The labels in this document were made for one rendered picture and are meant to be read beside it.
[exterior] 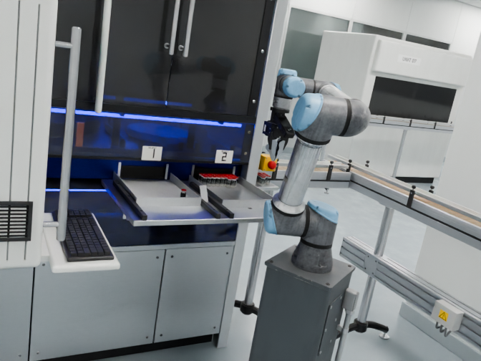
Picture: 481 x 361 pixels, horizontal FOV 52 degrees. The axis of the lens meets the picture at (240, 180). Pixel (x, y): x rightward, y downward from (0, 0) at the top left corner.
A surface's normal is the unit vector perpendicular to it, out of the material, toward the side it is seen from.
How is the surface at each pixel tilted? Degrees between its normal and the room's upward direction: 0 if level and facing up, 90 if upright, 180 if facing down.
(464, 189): 90
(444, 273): 90
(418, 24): 90
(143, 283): 90
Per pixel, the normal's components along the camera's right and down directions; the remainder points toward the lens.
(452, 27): 0.47, 0.30
